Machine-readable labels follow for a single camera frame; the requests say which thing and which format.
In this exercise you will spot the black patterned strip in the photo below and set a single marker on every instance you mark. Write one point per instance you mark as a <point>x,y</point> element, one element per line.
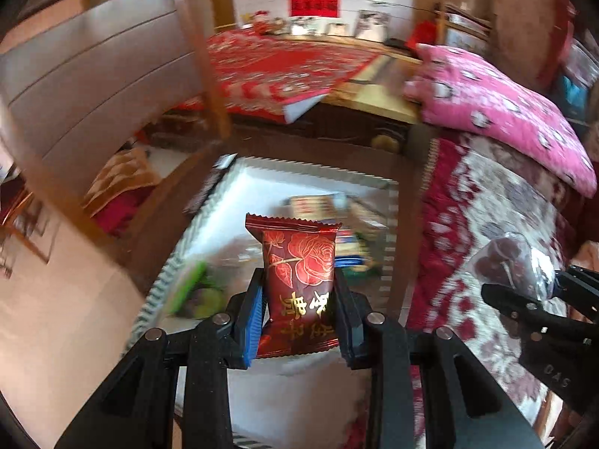
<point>210,182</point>

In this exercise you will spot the pink penguin pillow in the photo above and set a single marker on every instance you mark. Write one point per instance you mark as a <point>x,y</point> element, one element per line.
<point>505,103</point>

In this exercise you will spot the small wooden stool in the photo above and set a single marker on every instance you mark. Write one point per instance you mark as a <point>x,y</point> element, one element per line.
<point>28,234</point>

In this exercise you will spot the plush toys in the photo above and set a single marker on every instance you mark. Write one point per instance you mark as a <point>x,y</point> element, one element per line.
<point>266,21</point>

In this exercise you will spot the person's right hand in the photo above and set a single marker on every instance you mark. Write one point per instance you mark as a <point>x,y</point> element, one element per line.
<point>573,423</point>

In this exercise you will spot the yellow wooden table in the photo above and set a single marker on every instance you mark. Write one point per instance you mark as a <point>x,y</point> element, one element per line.
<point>383,84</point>

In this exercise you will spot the red wall banner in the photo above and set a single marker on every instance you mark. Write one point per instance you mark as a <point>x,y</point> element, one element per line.
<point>313,5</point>

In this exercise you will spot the brown diamond cushion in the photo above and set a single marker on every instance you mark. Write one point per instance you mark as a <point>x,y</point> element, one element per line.
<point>117,173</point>

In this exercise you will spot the red cloth bundle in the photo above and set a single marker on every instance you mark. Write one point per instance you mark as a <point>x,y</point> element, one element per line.
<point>421,35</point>

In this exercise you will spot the floral fleece blanket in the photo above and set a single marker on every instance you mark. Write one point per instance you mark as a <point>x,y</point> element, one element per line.
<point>468,206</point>

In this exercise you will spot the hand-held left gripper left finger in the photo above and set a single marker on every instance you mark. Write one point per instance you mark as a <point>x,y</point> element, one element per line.
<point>252,327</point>

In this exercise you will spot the peach satin quilt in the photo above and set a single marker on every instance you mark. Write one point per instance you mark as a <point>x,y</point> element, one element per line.
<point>585,257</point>

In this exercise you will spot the green white striped box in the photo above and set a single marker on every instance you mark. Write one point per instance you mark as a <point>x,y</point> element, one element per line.
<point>304,397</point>

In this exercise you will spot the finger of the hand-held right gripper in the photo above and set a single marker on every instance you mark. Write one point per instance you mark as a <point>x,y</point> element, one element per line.
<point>514,308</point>
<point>580,287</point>

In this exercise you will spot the red cloth under cushion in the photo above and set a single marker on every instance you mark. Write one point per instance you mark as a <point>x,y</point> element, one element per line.
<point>114,213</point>

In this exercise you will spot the small photo frame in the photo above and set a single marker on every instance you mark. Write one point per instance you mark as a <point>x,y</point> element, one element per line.
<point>300,25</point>
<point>338,28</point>

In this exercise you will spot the lime green snack packet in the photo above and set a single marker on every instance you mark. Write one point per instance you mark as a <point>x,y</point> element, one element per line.
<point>192,290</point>

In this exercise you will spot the large photo frame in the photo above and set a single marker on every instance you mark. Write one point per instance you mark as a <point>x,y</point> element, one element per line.
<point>373,23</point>

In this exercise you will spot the red patterned tablecloth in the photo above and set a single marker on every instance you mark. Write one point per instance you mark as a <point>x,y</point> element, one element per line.
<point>281,65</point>

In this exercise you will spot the tan barcode snack packet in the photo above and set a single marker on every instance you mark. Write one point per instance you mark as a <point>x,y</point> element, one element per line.
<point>311,206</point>

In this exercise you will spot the dark wooden chair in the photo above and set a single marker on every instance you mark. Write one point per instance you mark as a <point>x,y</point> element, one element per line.
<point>159,210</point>

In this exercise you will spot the clear purple candy packet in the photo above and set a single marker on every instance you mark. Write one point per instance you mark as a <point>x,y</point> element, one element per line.
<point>505,257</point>

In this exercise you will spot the light wooden chair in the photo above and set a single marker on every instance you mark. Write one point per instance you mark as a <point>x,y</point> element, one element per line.
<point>463,23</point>

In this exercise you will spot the red rose snack packet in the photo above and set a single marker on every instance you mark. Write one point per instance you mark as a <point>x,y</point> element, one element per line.
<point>299,262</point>

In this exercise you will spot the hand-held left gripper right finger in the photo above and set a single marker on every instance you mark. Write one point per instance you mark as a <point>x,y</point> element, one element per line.
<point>344,327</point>

